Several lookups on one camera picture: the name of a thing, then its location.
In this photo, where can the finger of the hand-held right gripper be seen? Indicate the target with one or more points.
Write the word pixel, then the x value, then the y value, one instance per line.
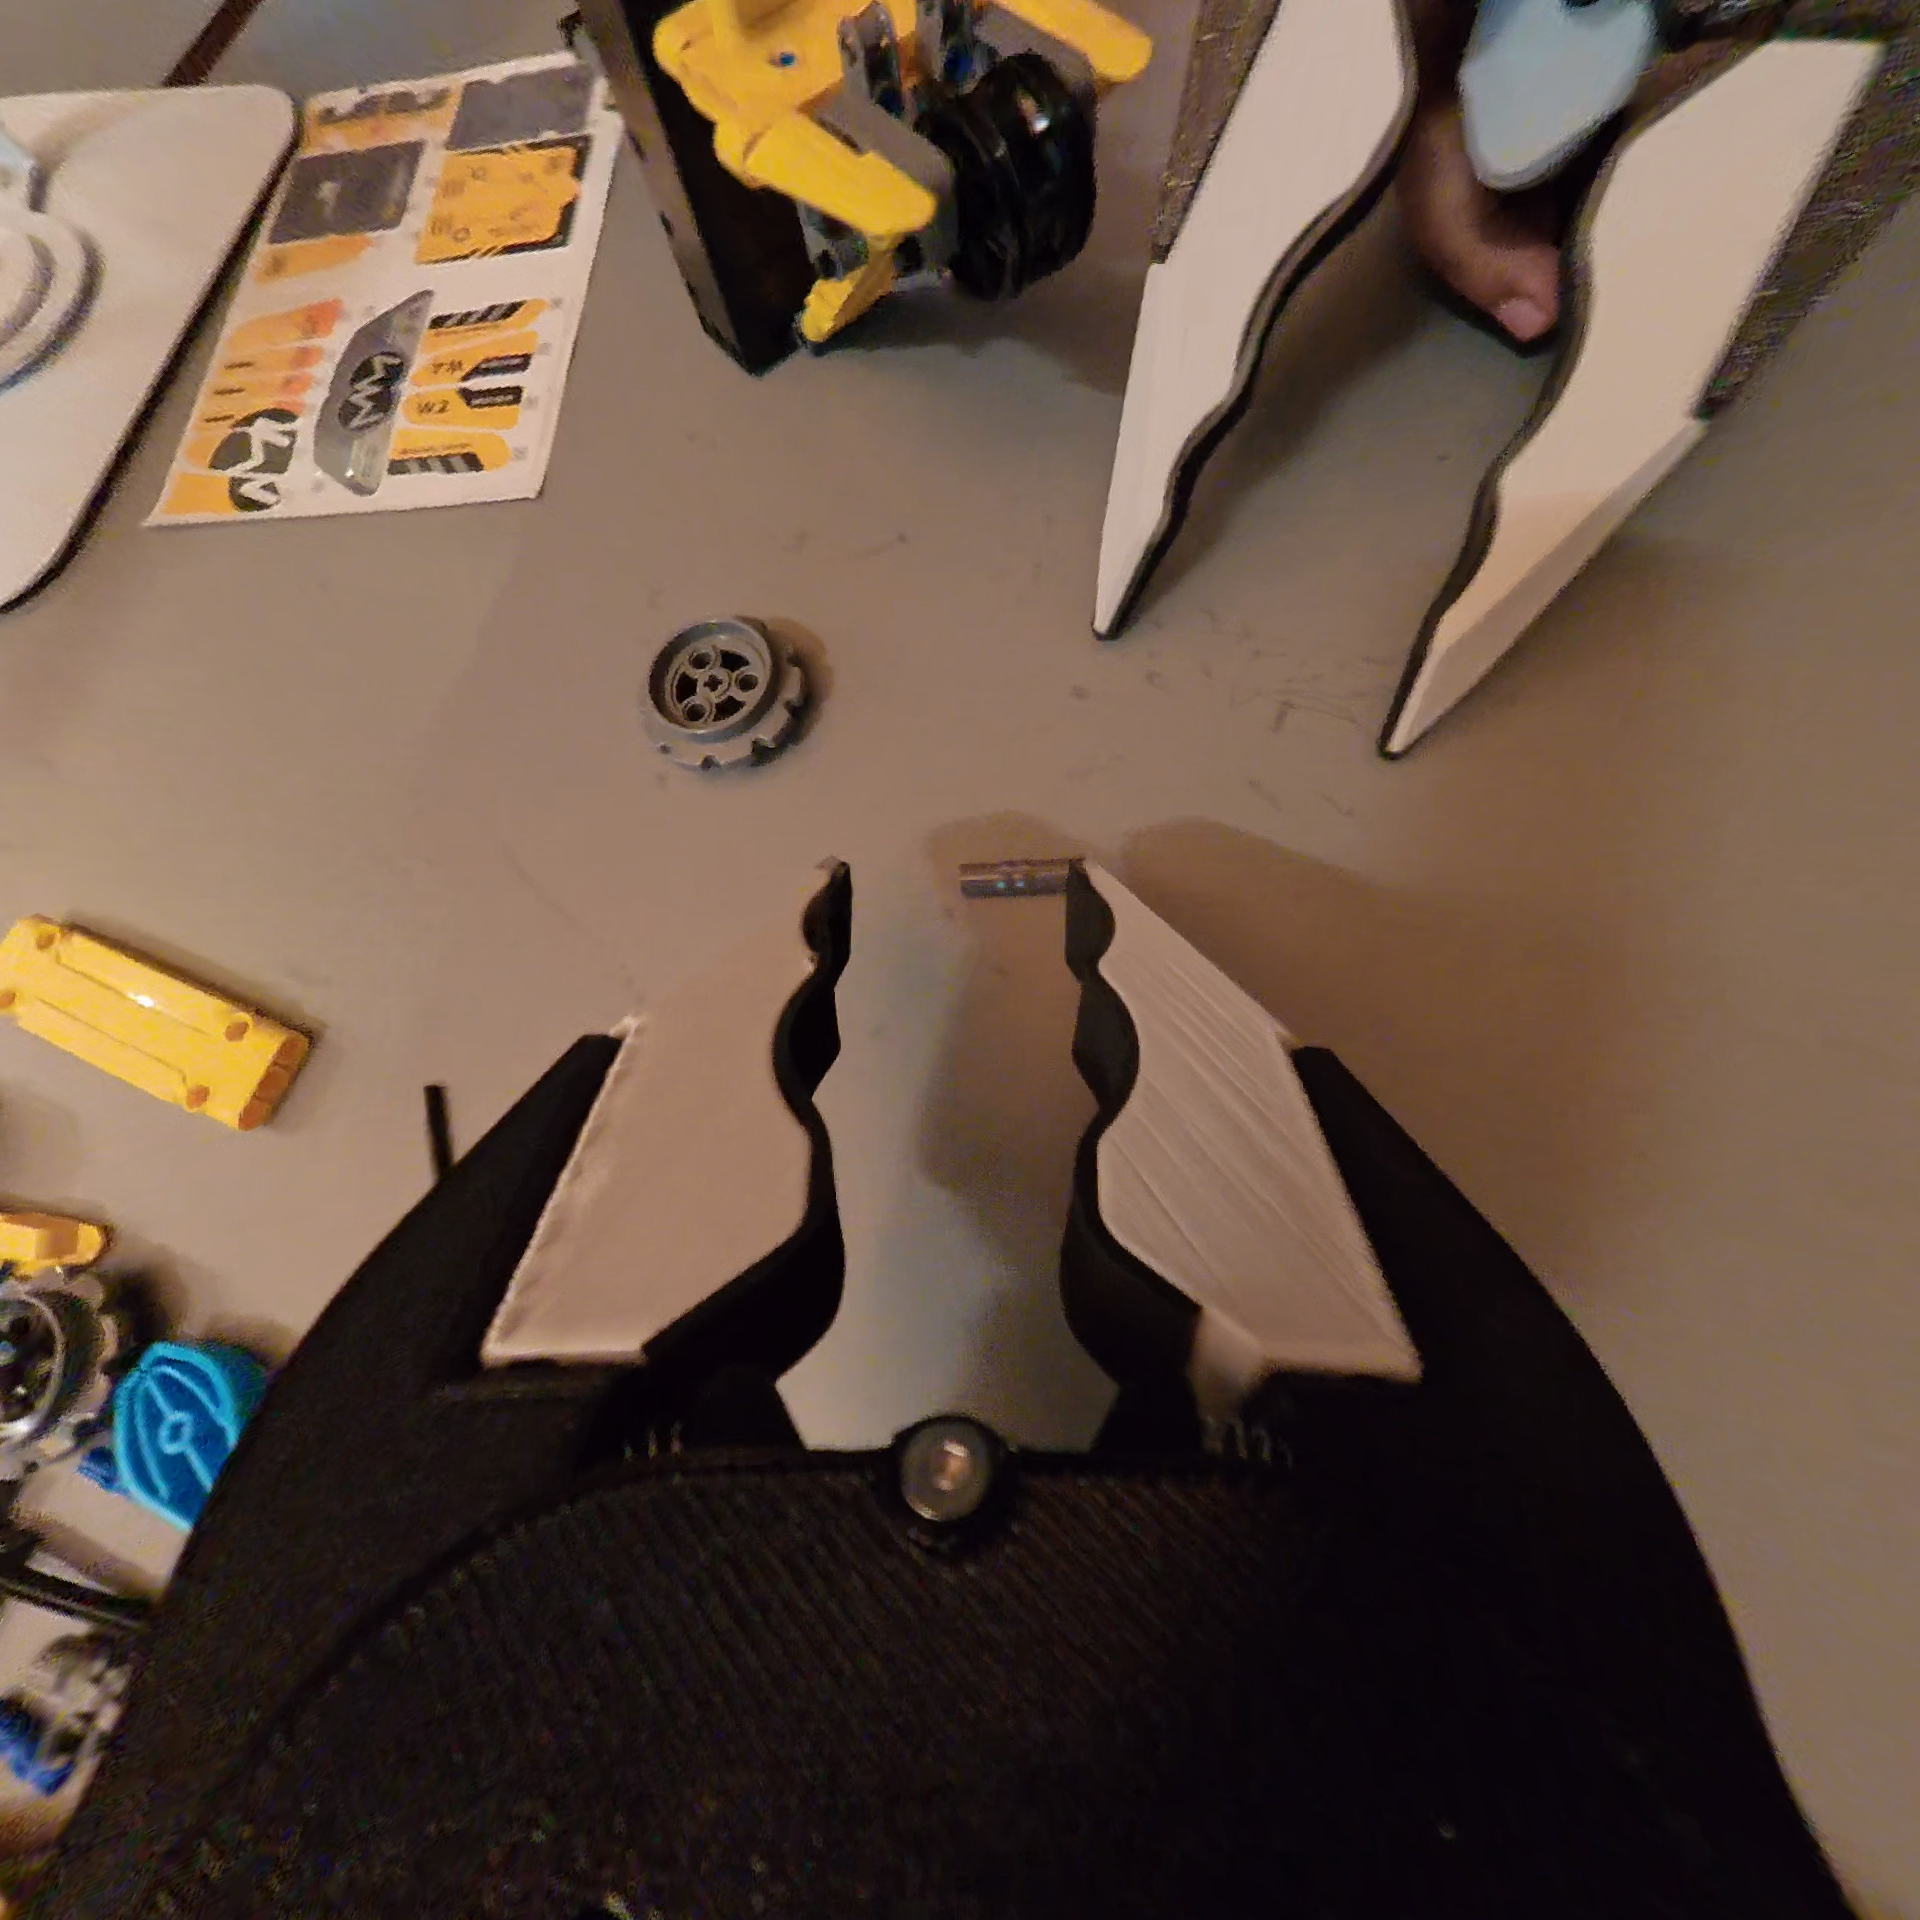
pixel 1252 301
pixel 1636 390

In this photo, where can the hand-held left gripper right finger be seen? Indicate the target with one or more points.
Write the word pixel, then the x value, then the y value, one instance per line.
pixel 1237 1185

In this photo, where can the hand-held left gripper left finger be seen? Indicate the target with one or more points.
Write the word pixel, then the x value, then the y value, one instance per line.
pixel 660 1185

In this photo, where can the small grey axle connector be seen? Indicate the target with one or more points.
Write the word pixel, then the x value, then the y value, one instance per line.
pixel 1005 877

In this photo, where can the person's right hand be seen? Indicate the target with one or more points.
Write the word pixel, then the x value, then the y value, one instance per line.
pixel 1478 247

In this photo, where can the thin black toy axle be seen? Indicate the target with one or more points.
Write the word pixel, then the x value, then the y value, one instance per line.
pixel 440 1124

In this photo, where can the yellow black toy vehicle model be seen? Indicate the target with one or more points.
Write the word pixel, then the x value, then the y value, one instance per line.
pixel 840 166

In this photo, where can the grey toy wheel hub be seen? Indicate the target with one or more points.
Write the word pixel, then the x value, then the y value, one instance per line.
pixel 719 690

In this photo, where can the light blue toy piece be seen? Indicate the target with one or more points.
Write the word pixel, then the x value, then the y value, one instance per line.
pixel 179 1424

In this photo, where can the yellow ribbed toy panel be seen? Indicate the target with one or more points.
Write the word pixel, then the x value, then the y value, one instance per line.
pixel 136 1022

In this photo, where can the small yellow toy piece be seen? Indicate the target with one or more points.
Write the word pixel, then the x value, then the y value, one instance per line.
pixel 44 1241

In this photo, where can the dark toothed toy wheel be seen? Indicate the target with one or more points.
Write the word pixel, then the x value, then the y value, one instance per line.
pixel 44 1358

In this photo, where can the pile of toy building parts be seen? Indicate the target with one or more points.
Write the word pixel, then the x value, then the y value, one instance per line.
pixel 60 1703

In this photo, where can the yellow black sticker sheet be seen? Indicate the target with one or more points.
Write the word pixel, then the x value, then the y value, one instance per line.
pixel 450 225

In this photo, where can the white book stand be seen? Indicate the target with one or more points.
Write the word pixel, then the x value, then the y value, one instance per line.
pixel 150 225

